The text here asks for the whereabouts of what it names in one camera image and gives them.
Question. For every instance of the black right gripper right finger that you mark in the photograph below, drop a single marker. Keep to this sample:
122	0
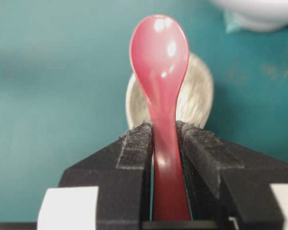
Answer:
229	183

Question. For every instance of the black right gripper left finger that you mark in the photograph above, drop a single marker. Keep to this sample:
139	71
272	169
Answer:
122	172

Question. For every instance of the red plastic spoon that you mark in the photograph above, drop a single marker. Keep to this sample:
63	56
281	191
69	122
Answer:
159	55

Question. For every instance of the crackle-glazed ceramic spoon rest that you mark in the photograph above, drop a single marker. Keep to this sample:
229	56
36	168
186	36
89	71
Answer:
194	103

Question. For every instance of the white plastic bowl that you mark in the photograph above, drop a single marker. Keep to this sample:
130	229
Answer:
254	15

